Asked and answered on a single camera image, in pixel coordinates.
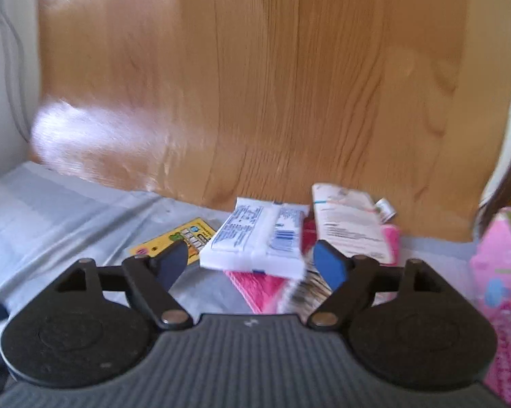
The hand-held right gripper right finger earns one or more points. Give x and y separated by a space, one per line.
329 263

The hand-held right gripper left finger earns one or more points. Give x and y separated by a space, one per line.
172 263

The yellow printed card packet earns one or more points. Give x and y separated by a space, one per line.
191 231

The white printed cloth packet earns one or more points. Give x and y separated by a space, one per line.
349 221

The pink fluffy towel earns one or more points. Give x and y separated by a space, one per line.
259 291

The white tissue packet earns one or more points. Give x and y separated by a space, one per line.
255 233

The pink macaron tin box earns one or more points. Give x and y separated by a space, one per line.
502 272

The brown striped cloth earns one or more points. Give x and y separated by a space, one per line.
306 289

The grey striped bed sheet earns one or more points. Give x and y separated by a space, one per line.
47 221

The wood-pattern vinyl sheet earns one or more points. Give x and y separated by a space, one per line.
259 93

